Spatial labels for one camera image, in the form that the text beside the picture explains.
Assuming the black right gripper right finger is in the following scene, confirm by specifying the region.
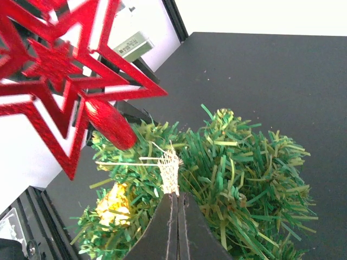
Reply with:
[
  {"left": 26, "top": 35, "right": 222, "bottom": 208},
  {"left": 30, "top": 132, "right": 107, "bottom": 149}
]
[{"left": 178, "top": 192, "right": 232, "bottom": 260}]

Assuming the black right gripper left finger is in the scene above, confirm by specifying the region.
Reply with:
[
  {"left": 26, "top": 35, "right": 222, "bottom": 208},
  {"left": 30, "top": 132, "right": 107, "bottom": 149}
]
[{"left": 124, "top": 193, "right": 178, "bottom": 260}]

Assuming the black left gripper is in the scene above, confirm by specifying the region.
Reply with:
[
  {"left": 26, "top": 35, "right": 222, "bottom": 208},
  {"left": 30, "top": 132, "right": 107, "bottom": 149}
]
[{"left": 83, "top": 58, "right": 160, "bottom": 147}]

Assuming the gold gift box ornament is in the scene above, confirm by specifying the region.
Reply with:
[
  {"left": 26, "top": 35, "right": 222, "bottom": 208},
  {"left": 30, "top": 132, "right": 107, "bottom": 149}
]
[{"left": 95, "top": 183, "right": 130, "bottom": 226}]

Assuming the burlap fabric ornament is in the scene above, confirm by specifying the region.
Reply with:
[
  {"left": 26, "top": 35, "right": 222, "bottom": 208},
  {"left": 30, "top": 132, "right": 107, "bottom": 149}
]
[{"left": 95, "top": 141, "right": 183, "bottom": 197}]

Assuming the small green christmas tree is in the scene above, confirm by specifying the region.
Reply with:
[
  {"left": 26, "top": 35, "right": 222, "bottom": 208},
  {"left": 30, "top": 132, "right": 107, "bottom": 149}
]
[{"left": 73, "top": 108, "right": 317, "bottom": 259}]

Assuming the red star ornament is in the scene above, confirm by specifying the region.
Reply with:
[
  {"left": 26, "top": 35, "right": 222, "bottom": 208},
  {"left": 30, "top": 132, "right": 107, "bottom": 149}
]
[{"left": 1, "top": 1, "right": 166, "bottom": 179}]

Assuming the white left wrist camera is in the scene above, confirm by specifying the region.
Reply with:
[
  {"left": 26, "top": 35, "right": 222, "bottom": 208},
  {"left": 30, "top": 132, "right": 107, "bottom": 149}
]
[{"left": 113, "top": 31, "right": 154, "bottom": 62}]

